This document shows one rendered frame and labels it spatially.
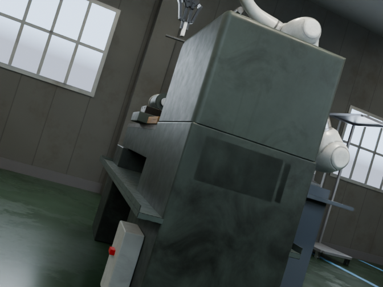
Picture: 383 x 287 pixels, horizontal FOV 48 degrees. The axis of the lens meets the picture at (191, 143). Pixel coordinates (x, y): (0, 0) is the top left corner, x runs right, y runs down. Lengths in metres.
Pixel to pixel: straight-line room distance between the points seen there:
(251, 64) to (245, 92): 0.09
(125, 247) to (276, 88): 0.75
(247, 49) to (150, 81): 3.89
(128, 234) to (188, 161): 0.35
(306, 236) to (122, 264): 1.10
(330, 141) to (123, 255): 1.12
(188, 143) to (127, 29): 4.18
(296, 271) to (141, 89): 3.45
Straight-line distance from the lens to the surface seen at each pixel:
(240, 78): 1.45
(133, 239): 1.56
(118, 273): 1.58
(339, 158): 2.14
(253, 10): 2.24
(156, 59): 5.34
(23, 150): 5.32
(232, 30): 1.46
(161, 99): 3.18
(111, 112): 5.37
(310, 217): 2.33
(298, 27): 2.10
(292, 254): 1.59
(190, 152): 1.39
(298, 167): 1.54
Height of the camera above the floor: 0.75
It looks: 2 degrees up
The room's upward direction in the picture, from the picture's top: 17 degrees clockwise
